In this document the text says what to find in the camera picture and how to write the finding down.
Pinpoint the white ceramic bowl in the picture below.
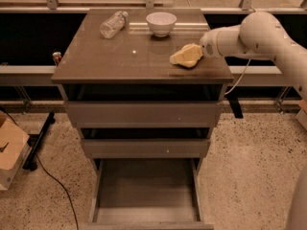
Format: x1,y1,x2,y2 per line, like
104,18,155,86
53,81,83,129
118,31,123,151
146,11,177,37

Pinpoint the black floor cable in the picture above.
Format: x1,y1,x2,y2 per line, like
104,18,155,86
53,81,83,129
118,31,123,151
0,106,80,230

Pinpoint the cardboard box left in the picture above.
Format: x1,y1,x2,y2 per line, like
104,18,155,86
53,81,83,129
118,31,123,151
0,112,29,191

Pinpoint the white cable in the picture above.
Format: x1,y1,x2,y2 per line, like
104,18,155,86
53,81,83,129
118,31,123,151
224,58,252,96

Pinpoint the box at right edge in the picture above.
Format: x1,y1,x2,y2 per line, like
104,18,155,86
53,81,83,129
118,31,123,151
295,100,307,130

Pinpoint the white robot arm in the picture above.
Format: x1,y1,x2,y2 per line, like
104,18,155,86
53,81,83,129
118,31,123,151
198,11,306,230

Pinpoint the grey drawer cabinet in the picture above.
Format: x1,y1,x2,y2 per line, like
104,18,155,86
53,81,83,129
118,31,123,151
52,9,233,166

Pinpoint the black bracket behind cabinet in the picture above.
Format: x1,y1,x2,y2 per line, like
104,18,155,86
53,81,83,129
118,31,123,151
226,93,244,119

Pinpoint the grey open bottom drawer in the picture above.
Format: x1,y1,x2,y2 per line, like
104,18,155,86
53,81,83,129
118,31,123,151
81,158,214,230

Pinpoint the red soda can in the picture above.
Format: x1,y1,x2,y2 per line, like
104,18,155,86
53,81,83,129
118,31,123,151
53,52,61,66

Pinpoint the clear plastic water bottle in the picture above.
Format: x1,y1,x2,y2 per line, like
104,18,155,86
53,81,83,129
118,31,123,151
100,11,129,39

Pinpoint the yellow sponge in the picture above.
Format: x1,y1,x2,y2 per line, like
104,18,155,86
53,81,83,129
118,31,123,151
177,60,198,69

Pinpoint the grey top drawer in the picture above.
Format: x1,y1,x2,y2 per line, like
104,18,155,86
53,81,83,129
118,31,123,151
64,101,222,128

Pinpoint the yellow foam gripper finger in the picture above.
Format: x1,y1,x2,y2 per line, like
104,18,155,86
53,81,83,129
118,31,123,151
181,44,203,60
170,51,194,64

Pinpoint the black stand bar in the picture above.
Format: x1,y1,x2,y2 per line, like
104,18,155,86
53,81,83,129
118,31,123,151
23,112,56,171

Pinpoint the grey middle drawer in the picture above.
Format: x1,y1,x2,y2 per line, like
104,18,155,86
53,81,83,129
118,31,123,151
82,139,210,158

